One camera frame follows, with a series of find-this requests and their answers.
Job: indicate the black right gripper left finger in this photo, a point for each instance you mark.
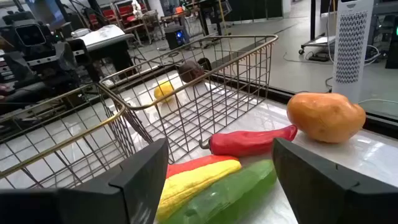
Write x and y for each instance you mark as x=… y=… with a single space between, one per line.
x=93 y=205

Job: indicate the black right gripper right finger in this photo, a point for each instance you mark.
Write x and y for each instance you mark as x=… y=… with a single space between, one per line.
x=342 y=202

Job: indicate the orange fruit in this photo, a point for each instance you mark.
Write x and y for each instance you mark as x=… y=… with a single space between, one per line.
x=325 y=118

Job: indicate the yellow corn cob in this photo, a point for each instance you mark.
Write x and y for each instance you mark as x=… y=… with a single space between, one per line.
x=192 y=183

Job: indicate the orange-red carrot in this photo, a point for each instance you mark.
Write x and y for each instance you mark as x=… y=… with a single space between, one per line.
x=192 y=164

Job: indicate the red chili pepper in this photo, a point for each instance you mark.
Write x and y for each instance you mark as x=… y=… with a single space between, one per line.
x=248 y=143

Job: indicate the green cucumber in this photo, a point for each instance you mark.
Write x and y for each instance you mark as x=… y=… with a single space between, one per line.
x=230 y=193

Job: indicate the tilted computer monitor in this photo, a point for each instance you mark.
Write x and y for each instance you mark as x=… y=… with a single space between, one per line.
x=46 y=12

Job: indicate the grey desk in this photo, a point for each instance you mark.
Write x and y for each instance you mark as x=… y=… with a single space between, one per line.
x=118 y=59

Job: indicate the yellow lemon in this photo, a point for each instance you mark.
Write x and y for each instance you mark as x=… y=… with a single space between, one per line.
x=163 y=91

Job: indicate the black computer with blue light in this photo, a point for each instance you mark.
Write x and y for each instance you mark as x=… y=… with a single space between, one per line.
x=175 y=39

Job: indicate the dark purple plum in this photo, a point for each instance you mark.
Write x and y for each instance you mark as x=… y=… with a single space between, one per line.
x=189 y=72

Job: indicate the white tower fan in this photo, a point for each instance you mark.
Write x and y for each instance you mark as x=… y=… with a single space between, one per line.
x=351 y=46

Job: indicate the rolling cart base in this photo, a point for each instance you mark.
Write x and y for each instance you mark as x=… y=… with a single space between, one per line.
x=320 y=42

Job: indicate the black equipment with green light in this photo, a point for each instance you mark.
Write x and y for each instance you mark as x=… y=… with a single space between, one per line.
x=392 y=46

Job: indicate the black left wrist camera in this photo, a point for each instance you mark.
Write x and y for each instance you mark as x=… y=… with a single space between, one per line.
x=31 y=35

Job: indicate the red wooden-frame chair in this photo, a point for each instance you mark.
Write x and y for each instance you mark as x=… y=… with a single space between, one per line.
x=109 y=15
x=126 y=11

